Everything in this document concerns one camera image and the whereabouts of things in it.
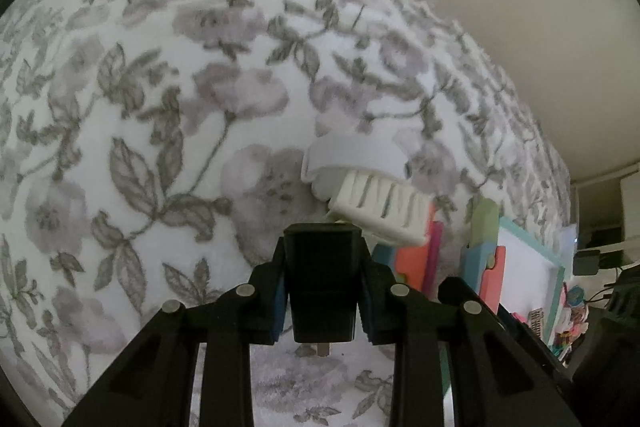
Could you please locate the floral grey white blanket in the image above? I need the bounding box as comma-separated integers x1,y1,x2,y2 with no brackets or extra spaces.
1,0,570,426

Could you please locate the black power adapter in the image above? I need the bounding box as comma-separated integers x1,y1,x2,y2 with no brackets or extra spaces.
283,223,361,358

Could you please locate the white router box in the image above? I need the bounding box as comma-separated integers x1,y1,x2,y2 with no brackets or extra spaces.
559,223,578,281

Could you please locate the gold white lighter stick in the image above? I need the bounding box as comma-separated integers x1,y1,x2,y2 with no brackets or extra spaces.
527,308,544,339

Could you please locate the magenta comb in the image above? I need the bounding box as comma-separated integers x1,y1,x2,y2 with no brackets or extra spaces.
423,221,444,296

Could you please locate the teal rimmed white tray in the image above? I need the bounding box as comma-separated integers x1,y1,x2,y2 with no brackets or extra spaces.
498,217,565,346

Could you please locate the green foam piece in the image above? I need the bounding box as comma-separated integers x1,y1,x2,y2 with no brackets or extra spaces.
469,198,500,248

